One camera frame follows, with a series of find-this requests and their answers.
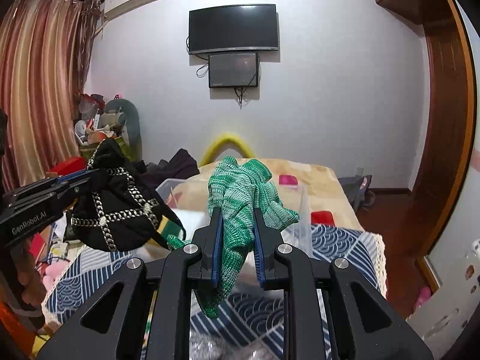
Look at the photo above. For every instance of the brown wooden door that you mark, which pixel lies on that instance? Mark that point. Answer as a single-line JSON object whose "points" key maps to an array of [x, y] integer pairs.
{"points": [[451, 122]]}

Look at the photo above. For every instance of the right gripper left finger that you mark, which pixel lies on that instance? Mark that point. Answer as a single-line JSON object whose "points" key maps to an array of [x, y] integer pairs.
{"points": [[143, 310]]}

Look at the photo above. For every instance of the blue white patterned tablecloth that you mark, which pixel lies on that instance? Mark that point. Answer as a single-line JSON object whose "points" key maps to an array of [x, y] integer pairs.
{"points": [[143, 310]]}

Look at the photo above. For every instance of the grey green plush cushion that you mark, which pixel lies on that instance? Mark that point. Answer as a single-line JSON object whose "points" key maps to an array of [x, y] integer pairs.
{"points": [[130, 123]]}

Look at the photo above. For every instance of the black chain-pattern pouch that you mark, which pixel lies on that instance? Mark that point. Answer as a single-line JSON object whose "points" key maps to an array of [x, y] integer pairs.
{"points": [[119, 212]]}

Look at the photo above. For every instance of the striped brown curtain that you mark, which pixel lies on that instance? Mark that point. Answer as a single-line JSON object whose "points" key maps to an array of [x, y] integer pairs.
{"points": [[46, 48]]}

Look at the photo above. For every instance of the beige floral blanket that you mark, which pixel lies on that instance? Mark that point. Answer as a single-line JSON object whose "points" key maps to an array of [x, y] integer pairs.
{"points": [[302, 187]]}

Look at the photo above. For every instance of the green knitted cloth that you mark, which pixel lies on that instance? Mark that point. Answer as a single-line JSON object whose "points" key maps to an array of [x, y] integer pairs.
{"points": [[237, 190]]}

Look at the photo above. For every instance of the black clothing pile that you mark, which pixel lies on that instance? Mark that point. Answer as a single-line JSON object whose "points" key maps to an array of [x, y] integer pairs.
{"points": [[181, 166]]}

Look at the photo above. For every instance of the silver grey cloth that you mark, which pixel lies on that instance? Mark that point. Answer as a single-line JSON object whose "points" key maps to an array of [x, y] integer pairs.
{"points": [[203, 346]]}

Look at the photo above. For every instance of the grey bag on floor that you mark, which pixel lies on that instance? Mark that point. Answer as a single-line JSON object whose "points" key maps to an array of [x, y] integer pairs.
{"points": [[357, 191]]}

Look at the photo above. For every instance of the green box of clutter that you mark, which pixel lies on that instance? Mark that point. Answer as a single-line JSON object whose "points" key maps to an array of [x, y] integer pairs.
{"points": [[86, 151]]}

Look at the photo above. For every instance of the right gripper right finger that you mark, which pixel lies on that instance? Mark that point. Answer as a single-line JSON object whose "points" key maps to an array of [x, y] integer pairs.
{"points": [[329, 307]]}

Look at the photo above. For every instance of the yellow curved tube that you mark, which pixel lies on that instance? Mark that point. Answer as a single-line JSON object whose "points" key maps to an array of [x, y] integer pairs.
{"points": [[223, 142]]}

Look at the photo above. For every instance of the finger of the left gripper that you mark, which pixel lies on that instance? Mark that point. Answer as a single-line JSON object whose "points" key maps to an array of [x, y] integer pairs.
{"points": [[50, 185]]}

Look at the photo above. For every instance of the wall-mounted black television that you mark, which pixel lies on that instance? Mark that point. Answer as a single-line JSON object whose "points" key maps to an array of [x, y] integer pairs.
{"points": [[232, 28]]}

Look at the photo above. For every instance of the small black wall monitor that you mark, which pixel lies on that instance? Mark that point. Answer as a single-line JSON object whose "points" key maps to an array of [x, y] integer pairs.
{"points": [[233, 70]]}

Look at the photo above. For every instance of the red and black box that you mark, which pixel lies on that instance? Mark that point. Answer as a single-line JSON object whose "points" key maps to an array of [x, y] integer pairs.
{"points": [[67, 167]]}

